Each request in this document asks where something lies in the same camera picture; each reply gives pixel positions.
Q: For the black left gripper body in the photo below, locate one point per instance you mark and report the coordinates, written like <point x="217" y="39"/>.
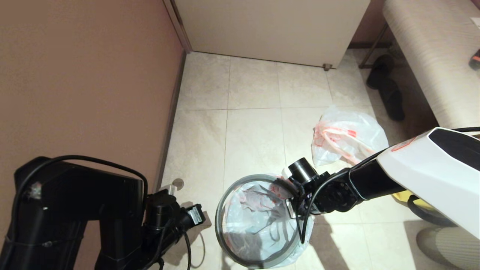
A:
<point x="195" y="215"/>

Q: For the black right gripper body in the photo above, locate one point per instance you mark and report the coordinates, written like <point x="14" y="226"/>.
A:
<point x="294" y="208"/>

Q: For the white liner bag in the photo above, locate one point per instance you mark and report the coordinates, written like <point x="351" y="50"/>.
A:
<point x="255" y="225"/>

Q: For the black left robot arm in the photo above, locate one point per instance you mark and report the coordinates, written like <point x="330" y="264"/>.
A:
<point x="75" y="210"/>

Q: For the yellow fabric bag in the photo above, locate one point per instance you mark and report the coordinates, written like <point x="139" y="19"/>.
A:
<point x="416" y="200"/>

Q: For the black slipper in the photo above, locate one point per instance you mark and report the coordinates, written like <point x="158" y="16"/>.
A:
<point x="393" y="103"/>
<point x="378" y="73"/>

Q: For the small metal cabinet foot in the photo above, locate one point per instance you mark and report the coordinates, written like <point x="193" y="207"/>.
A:
<point x="327" y="66"/>

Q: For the metal bench leg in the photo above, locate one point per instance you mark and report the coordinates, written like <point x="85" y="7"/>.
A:
<point x="371" y="47"/>

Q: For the white cabinet panel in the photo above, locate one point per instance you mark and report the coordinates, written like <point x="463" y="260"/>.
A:
<point x="270" y="30"/>

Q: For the beige wood-grain bench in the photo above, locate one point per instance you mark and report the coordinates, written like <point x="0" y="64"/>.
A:
<point x="431" y="56"/>

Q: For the red black object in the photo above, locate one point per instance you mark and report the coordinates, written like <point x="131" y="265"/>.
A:
<point x="475" y="62"/>

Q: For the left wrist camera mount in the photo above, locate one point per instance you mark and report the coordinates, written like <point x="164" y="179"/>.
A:
<point x="161" y="208"/>

